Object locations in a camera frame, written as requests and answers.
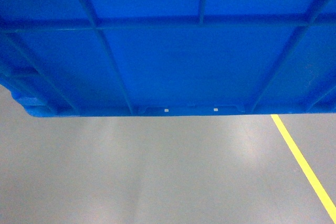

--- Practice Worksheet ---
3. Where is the blue plastic crate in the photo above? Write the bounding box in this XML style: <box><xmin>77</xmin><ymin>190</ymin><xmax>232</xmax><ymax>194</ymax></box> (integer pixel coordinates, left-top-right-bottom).
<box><xmin>1</xmin><ymin>0</ymin><xmax>335</xmax><ymax>118</ymax></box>

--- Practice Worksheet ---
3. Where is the yellow floor tape line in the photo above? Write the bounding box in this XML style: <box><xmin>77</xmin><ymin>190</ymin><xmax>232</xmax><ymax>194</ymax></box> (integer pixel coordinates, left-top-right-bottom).
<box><xmin>270</xmin><ymin>114</ymin><xmax>335</xmax><ymax>223</ymax></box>

